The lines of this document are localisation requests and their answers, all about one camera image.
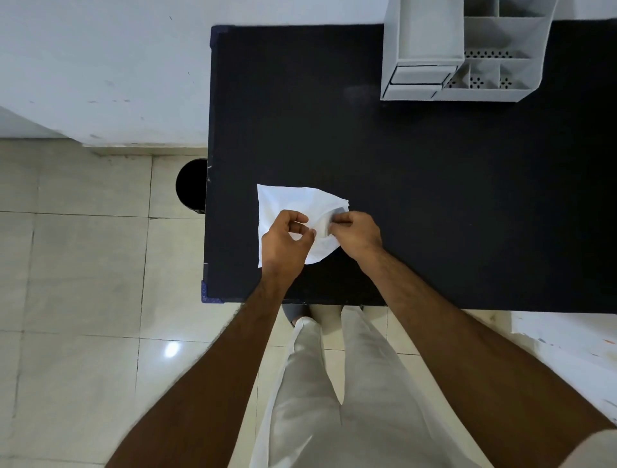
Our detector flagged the person's right hand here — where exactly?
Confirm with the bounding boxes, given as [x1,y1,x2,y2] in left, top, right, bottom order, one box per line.
[327,211,384,264]

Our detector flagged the person's left hand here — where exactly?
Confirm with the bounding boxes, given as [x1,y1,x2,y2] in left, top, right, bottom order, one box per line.
[259,210,317,279]

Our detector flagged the white cloth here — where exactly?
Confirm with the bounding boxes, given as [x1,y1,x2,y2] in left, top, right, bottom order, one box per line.
[256,184,351,269]

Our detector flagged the person's right forearm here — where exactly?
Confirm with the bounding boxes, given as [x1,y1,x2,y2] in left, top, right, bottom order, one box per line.
[354,248,615,468]

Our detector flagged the person's left forearm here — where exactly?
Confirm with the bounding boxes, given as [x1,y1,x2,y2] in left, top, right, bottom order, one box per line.
[105,270,302,468]

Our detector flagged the grey shoe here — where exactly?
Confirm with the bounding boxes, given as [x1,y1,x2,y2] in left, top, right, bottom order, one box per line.
[282,304,310,329]

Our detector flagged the blue table corner guard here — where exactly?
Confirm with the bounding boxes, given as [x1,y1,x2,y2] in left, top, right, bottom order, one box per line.
[201,263,225,304]
[210,25,235,50]

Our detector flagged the black round bin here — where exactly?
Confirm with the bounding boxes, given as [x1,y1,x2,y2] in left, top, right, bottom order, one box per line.
[175,158,208,214]

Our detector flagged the white organizer drawer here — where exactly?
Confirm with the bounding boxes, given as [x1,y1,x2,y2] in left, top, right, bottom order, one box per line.
[389,65,458,86]
[385,84,445,100]

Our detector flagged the white trousers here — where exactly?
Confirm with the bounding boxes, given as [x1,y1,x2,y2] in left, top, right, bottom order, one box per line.
[249,306,493,468]

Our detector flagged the white desk organizer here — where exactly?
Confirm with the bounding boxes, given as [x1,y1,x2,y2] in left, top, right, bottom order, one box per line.
[380,0,560,103]

